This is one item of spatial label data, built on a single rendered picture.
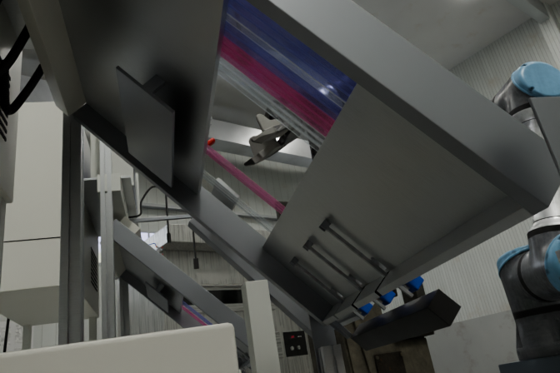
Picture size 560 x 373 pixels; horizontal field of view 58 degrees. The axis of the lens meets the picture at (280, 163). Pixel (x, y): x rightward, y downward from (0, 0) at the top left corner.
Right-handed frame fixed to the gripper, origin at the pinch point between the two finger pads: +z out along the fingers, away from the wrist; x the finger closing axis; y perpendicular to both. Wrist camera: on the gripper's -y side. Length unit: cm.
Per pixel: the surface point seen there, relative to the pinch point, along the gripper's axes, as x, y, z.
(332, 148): 40.1, -17.6, 7.4
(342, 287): 4.0, -32.7, 3.3
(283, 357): -369, -56, -61
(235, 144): -900, 332, -358
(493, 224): 53, -36, 7
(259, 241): -8.0, -15.0, 7.4
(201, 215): -8.0, -3.3, 14.4
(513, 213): 57, -36, 7
